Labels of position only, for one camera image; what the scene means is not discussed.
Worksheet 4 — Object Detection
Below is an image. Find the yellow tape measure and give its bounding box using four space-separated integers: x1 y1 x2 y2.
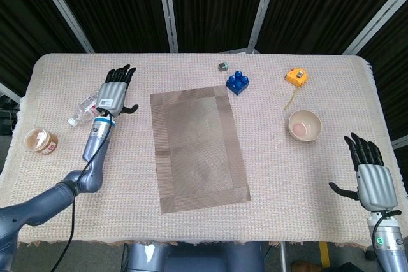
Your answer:
283 68 310 111

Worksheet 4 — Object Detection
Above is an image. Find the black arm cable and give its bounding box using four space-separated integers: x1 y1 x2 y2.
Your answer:
65 111 115 272
372 210 403 247

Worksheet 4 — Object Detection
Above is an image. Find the brown woven placemat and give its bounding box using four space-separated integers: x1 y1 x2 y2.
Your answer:
149 84 252 216

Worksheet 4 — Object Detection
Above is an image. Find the checkered beige tablecloth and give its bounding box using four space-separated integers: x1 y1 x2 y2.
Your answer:
0 52 401 252

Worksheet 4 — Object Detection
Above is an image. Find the blue toy building block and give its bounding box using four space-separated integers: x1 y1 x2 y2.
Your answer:
226 69 251 96

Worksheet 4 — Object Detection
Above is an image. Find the dark pleated partition panel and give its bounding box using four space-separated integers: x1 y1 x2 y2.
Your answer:
168 0 271 53
254 0 408 55
358 0 408 145
0 0 92 97
44 0 171 54

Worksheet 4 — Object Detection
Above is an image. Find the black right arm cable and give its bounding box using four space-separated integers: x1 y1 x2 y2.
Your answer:
372 210 403 247

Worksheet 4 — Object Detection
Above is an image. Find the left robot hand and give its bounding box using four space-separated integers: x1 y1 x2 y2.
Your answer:
94 64 140 117

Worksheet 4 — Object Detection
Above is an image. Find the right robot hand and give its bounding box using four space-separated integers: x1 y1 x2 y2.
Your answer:
328 132 399 212

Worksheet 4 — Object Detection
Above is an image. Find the brown lidded round container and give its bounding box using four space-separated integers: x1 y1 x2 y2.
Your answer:
24 127 59 156

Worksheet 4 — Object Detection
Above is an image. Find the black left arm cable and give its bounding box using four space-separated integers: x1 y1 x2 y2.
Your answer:
65 111 115 272

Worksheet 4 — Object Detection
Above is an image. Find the blue grey robot torso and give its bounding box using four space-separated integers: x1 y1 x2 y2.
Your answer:
122 241 265 272

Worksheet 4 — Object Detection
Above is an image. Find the cream bowl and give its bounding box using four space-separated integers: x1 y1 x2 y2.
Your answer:
288 109 323 143

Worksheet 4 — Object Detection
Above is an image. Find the brown leather shoe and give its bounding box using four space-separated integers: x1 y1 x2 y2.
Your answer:
291 261 315 272

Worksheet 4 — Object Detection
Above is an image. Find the clear plastic water bottle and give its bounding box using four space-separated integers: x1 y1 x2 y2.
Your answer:
68 92 108 127

